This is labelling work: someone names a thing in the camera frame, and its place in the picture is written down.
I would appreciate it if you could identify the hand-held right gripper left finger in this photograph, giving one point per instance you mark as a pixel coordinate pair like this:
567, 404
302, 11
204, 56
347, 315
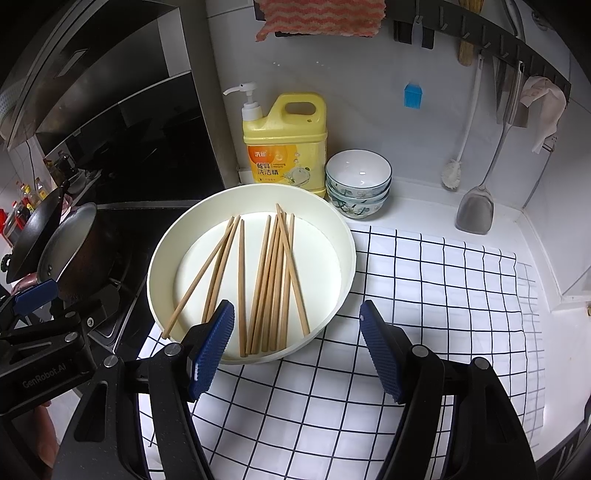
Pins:
212, 350

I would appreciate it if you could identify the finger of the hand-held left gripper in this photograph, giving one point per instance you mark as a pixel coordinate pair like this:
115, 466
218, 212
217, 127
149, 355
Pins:
78, 316
34, 294

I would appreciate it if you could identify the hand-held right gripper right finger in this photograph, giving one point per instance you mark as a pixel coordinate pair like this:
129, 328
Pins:
383, 350

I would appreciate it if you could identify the bunch of wooden chopsticks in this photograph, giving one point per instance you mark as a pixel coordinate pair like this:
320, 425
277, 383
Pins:
272, 286

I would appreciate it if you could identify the cream round tray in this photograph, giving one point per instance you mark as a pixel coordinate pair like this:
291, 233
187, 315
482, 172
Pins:
323, 258

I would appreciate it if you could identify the person's left hand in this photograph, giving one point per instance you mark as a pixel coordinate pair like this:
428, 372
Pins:
46, 438

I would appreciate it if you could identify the black wok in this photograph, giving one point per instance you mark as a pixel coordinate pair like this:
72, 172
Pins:
32, 235

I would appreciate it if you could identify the dark saucepan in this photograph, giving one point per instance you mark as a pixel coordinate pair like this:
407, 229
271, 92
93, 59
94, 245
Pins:
78, 249

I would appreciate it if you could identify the white black grid cloth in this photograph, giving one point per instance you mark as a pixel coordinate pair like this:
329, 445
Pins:
438, 300

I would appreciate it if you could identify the row of condiment bottles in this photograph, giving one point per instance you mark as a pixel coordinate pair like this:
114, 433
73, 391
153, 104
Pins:
27, 198

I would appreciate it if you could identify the white floral ceramic bowl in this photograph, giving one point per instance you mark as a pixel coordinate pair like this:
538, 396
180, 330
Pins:
358, 168
360, 210
341, 191

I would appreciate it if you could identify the metal spatula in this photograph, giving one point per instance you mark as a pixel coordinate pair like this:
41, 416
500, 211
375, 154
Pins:
475, 214

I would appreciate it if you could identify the white bottle brush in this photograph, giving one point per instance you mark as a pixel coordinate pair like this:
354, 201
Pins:
452, 177

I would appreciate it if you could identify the yellow dish soap bottle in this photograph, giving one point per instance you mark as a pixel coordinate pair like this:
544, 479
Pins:
286, 152

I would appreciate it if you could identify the black range hood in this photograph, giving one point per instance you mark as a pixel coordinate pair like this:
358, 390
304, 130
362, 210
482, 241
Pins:
92, 69

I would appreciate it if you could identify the blue silicone brush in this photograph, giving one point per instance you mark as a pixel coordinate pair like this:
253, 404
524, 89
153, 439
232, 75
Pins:
413, 97

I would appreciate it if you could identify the metal cleaver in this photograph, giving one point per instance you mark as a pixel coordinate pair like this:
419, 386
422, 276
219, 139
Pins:
503, 92

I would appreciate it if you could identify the beige rag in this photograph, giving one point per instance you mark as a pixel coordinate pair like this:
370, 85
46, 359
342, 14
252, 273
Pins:
545, 106

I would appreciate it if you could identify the pink striped dishcloth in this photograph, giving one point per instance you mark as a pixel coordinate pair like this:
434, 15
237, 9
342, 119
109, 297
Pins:
323, 18

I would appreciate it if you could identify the black wall rail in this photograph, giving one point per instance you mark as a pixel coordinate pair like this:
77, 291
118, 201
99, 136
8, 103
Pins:
445, 21

